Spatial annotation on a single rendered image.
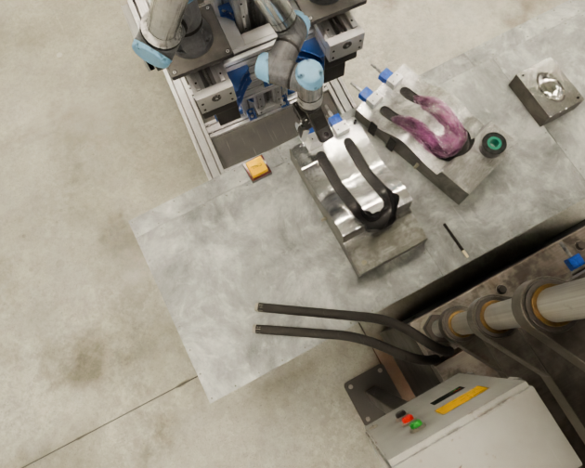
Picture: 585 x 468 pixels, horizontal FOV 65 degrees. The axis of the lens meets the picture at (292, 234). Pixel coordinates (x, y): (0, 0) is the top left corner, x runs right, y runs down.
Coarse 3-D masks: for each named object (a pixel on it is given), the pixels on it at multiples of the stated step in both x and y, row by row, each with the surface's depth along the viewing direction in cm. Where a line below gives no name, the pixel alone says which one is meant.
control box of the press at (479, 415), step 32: (352, 384) 222; (384, 384) 221; (448, 384) 113; (480, 384) 97; (512, 384) 85; (384, 416) 117; (416, 416) 100; (448, 416) 87; (480, 416) 82; (512, 416) 81; (544, 416) 81; (384, 448) 89; (416, 448) 81; (448, 448) 80; (480, 448) 80; (512, 448) 80; (544, 448) 80
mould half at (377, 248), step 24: (336, 144) 159; (360, 144) 159; (312, 168) 158; (336, 168) 158; (384, 168) 156; (312, 192) 160; (360, 192) 152; (408, 192) 149; (336, 216) 148; (408, 216) 155; (360, 240) 153; (384, 240) 153; (408, 240) 153; (360, 264) 151
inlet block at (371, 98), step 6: (354, 84) 168; (360, 90) 168; (366, 90) 167; (360, 96) 167; (366, 96) 166; (372, 96) 164; (378, 96) 164; (366, 102) 166; (372, 102) 164; (378, 102) 165; (372, 108) 166
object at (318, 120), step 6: (306, 114) 140; (312, 114) 139; (318, 114) 139; (312, 120) 139; (318, 120) 140; (324, 120) 140; (312, 126) 142; (318, 126) 140; (324, 126) 140; (318, 132) 140; (324, 132) 141; (330, 132) 141; (318, 138) 142; (324, 138) 141; (330, 138) 142
